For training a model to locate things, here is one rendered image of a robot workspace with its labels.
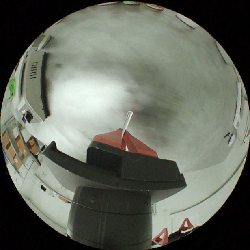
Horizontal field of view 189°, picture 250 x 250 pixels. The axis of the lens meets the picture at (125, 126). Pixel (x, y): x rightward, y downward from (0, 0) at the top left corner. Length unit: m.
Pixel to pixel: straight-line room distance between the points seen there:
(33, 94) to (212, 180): 1.42
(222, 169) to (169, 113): 1.10
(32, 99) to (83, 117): 0.14
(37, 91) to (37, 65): 0.07
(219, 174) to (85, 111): 1.25
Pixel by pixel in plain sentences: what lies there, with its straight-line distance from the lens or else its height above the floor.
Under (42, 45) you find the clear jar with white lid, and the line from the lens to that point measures 0.32.
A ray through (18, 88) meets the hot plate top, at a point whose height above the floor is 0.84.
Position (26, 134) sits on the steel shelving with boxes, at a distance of 2.63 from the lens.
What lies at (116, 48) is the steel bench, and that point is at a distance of 0.15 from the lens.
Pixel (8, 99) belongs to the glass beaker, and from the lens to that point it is 0.26.
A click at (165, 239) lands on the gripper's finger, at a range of 0.32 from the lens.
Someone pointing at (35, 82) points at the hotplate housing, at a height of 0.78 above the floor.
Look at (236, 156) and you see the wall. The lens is 1.15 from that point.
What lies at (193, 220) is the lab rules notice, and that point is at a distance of 1.53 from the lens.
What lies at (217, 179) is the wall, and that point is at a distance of 1.21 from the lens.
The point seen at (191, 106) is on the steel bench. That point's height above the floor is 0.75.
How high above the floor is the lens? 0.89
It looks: 62 degrees down
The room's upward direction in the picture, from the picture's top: 175 degrees counter-clockwise
